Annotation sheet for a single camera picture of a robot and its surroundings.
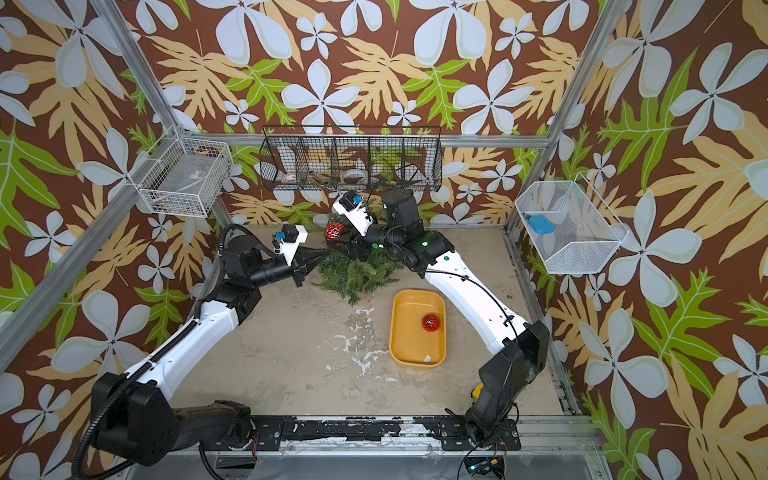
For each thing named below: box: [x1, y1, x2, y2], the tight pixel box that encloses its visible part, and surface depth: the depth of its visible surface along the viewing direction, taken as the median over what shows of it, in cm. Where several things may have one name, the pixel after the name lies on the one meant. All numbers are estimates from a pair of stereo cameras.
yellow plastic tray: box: [389, 288, 447, 369], surface depth 94 cm
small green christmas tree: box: [311, 248, 404, 305], surface depth 77 cm
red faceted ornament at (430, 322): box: [421, 313, 441, 333], surface depth 90 cm
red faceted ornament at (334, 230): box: [325, 222, 346, 240], surface depth 66 cm
